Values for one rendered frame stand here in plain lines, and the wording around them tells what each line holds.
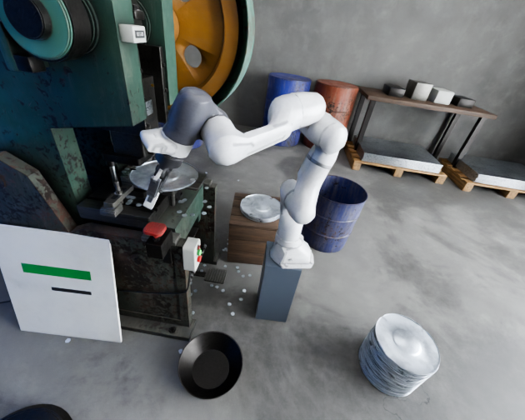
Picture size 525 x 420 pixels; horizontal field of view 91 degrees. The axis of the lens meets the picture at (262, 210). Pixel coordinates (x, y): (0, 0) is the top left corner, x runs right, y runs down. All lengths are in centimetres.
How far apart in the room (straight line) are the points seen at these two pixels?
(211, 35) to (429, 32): 360
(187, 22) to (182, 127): 81
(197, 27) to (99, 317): 142
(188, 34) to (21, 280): 134
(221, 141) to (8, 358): 147
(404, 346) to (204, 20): 173
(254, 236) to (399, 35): 355
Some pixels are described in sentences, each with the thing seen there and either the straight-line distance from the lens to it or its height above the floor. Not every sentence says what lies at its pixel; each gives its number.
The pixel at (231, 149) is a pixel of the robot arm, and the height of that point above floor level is 112.
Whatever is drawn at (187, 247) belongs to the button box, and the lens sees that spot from 108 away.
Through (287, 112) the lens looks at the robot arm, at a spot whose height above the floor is 118.
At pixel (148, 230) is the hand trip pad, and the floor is 76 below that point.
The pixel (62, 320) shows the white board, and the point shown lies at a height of 10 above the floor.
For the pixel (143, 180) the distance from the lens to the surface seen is 122.
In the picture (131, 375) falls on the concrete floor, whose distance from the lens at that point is 154.
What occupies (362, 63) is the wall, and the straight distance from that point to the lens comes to 440.
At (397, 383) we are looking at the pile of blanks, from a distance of 155.
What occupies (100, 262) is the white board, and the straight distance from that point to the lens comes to 133.
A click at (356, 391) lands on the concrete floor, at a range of 159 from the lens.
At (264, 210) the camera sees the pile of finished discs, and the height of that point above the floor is 38.
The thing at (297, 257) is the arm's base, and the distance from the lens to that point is 126.
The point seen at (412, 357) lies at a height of 24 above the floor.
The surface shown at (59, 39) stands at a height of 129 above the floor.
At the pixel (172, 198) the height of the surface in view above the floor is 69.
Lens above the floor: 138
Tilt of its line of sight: 35 degrees down
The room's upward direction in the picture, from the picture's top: 9 degrees clockwise
